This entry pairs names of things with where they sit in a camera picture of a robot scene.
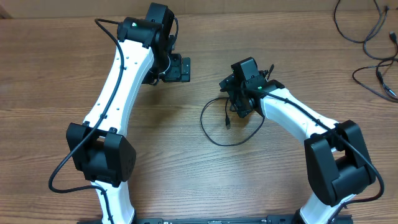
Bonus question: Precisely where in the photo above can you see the black cable at corner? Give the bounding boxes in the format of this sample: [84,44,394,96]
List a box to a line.
[333,0,398,62]

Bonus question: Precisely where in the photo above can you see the black USB cable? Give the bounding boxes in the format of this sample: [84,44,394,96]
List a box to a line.
[200,63,275,147]

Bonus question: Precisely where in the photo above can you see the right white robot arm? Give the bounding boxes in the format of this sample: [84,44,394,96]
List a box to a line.
[220,57,379,223]

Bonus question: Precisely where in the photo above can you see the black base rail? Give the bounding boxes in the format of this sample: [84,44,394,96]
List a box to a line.
[133,213,354,224]

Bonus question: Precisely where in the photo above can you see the thin black cable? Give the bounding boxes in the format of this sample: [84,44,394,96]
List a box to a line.
[351,60,398,103]

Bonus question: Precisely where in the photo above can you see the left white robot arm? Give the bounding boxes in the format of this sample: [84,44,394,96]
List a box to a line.
[66,2,191,223]

